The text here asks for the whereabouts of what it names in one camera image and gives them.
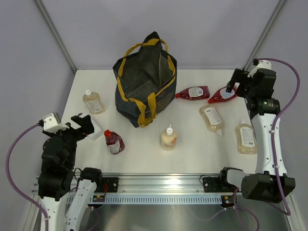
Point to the dark canvas bag yellow handles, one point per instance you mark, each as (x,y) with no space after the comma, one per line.
(146,80)

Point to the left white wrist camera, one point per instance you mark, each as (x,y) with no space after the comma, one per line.
(52,123)

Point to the cream lotion bottle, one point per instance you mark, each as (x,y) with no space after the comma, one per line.
(168,139)

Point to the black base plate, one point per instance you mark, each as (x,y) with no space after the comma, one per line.
(216,185)
(107,183)

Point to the aluminium frame post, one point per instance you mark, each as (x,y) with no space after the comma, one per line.
(51,27)
(269,25)

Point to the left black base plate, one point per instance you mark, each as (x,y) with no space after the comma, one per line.
(107,183)

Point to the clear yellow soap bottle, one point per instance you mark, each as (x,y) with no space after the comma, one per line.
(93,102)

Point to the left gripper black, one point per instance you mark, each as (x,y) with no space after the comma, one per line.
(86,127)

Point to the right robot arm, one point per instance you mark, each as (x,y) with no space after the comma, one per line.
(264,111)

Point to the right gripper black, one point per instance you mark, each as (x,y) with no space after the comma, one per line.
(239,76)

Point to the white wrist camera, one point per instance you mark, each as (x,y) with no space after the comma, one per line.
(52,123)
(259,64)

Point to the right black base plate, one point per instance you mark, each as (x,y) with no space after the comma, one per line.
(216,185)

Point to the right aluminium frame post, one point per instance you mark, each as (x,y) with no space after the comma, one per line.
(269,25)

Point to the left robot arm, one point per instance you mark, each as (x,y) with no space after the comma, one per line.
(57,172)

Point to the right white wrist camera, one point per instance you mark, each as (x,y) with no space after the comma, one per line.
(259,64)

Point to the left aluminium frame post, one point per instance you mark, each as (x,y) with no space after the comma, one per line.
(51,27)

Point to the aluminium mounting rail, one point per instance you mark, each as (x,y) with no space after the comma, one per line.
(163,184)

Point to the slotted cable duct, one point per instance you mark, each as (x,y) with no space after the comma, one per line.
(156,200)

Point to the small red bottle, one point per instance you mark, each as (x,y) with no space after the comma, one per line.
(114,142)

